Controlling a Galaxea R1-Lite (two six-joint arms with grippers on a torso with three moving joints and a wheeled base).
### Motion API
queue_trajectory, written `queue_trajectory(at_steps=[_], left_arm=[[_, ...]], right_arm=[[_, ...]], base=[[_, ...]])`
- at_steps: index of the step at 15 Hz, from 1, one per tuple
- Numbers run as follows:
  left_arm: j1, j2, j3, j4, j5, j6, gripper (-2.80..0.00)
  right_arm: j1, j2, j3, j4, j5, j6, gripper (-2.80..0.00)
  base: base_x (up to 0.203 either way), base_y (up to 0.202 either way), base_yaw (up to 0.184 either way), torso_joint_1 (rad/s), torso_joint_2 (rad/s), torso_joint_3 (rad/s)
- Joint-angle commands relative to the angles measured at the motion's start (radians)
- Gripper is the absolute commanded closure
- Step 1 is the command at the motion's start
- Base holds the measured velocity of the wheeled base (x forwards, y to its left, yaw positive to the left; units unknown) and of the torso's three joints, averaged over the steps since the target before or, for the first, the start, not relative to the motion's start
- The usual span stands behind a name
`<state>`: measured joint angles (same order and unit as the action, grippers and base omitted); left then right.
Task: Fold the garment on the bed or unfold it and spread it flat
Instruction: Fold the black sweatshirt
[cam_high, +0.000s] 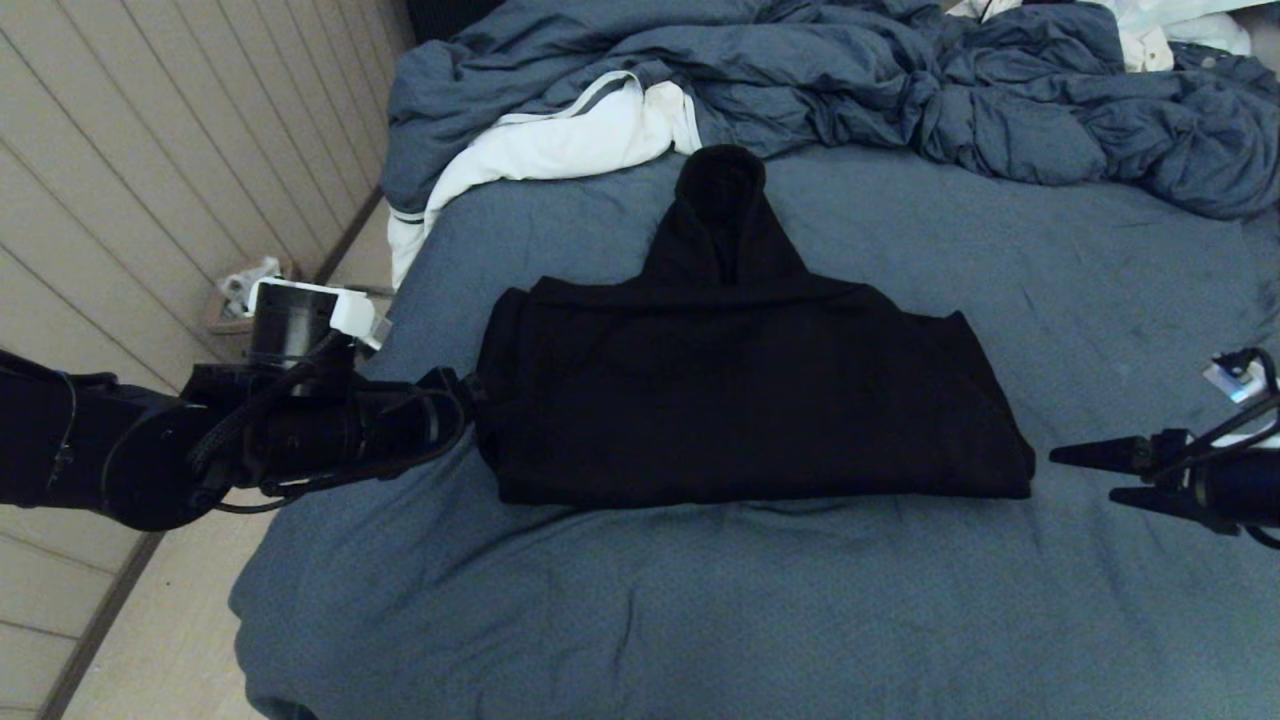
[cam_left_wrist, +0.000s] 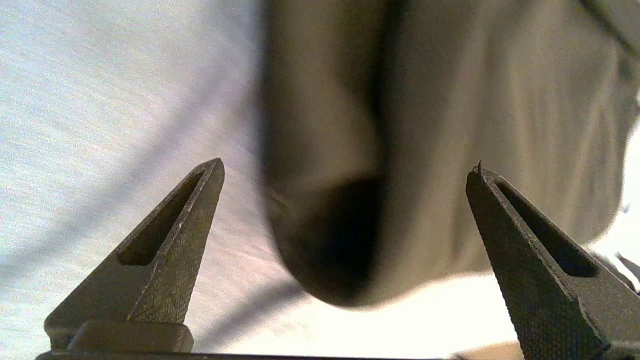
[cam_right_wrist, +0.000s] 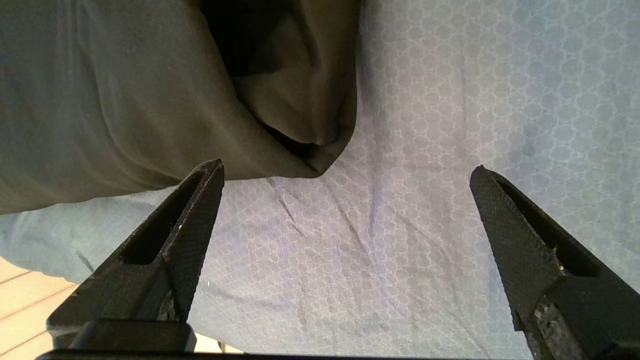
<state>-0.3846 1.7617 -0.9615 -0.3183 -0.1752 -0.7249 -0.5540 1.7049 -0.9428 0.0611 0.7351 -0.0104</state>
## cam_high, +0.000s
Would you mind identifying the black zip hoodie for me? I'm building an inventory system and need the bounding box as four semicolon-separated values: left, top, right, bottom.
473;145;1036;508

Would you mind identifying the beige trash bin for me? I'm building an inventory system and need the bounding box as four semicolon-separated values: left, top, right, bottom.
205;262;301;336

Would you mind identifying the clear plastic bin bag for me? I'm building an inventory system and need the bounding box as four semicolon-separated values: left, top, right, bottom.
218;257;284;319

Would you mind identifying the white garment with grey stripe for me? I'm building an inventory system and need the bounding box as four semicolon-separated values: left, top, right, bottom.
388;70;701;289

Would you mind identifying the blue bed sheet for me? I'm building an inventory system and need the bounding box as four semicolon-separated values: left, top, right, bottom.
228;145;1280;720

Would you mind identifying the black headboard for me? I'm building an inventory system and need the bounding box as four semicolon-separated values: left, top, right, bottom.
405;0;513;46

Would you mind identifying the cream rumpled garment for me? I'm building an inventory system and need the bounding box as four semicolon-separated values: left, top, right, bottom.
948;0;1176;71

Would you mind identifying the white pillow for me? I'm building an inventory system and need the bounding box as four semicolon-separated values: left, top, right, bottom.
1100;0;1256;56

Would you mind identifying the rumpled blue duvet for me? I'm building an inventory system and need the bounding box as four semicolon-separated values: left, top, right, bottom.
383;0;1280;221

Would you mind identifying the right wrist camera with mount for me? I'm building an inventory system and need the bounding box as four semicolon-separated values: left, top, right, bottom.
1203;348;1280;451

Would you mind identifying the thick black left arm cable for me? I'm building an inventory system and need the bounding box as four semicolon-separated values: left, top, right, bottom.
0;335;351;481

